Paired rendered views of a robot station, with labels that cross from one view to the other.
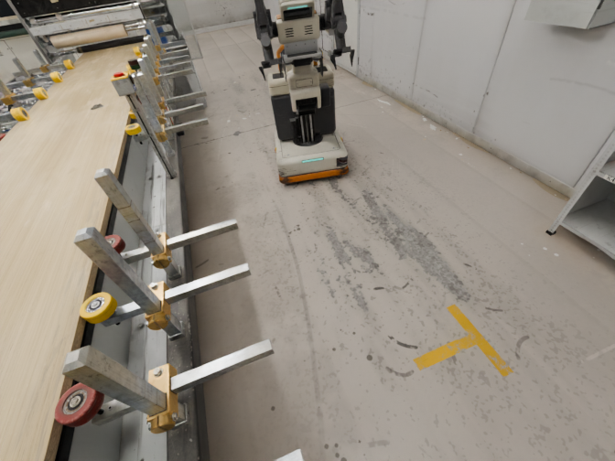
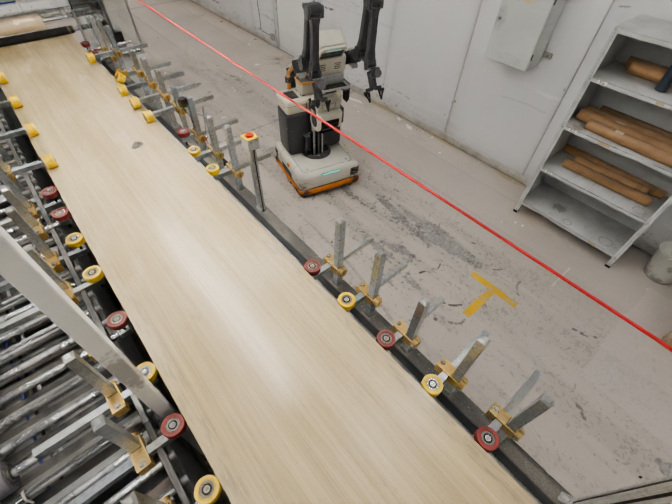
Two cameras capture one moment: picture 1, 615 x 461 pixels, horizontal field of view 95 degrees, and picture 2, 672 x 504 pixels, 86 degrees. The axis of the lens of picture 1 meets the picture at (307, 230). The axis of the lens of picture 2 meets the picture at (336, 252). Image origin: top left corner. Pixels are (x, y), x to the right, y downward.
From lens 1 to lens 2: 135 cm
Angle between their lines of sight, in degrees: 20
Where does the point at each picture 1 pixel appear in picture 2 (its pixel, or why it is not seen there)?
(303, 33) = (333, 68)
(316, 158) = (333, 170)
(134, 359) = not seen: hidden behind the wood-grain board
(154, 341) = not seen: hidden behind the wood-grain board
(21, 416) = (364, 351)
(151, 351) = not seen: hidden behind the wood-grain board
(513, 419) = (525, 328)
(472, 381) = (499, 315)
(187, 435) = (415, 353)
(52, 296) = (311, 302)
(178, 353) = (379, 322)
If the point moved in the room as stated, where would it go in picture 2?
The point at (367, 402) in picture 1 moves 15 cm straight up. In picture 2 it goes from (445, 345) to (451, 334)
